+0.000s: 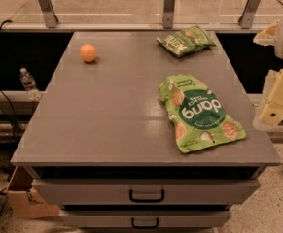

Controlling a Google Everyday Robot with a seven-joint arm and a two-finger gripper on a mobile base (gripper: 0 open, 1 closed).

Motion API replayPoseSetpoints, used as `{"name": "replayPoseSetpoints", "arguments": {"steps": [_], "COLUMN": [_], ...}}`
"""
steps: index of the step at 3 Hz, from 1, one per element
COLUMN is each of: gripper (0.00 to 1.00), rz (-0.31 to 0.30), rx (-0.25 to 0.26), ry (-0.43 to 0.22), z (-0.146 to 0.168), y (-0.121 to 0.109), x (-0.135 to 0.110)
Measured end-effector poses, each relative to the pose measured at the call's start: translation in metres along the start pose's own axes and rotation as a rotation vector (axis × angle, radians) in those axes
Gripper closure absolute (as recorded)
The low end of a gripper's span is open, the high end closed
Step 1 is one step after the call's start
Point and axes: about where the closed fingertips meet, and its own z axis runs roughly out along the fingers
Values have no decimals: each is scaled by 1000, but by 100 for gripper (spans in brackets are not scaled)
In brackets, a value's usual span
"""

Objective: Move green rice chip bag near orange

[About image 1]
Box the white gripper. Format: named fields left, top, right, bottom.
left=253, top=16, right=283, bottom=126

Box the green rice chip bag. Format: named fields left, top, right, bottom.
left=159, top=75, right=246, bottom=153

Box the small green snack bag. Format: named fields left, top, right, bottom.
left=157, top=25, right=215, bottom=58

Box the orange fruit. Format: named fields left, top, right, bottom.
left=80, top=44, right=96, bottom=63

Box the grey drawer cabinet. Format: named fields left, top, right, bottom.
left=12, top=32, right=280, bottom=233

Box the clear plastic water bottle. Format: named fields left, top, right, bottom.
left=20, top=68, right=42, bottom=101

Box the cardboard box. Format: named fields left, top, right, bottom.
left=7, top=167, right=59, bottom=219

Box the right metal railing bracket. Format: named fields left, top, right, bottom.
left=238, top=0, right=261, bottom=29

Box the metal railing bracket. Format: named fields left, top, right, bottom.
left=162, top=0, right=175, bottom=29
left=38, top=0, right=58, bottom=28
left=238, top=0, right=261, bottom=29

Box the middle metal railing bracket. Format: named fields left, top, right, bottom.
left=162, top=0, right=175, bottom=29

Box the upper drawer black handle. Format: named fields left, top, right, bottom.
left=128, top=189, right=165, bottom=203

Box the drawer black handle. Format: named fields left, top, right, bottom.
left=128, top=189, right=165, bottom=203
left=130, top=218, right=159, bottom=229

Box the lower drawer black handle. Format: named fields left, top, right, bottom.
left=130, top=218, right=159, bottom=229

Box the left metal railing bracket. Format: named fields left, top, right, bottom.
left=38, top=0, right=58, bottom=28

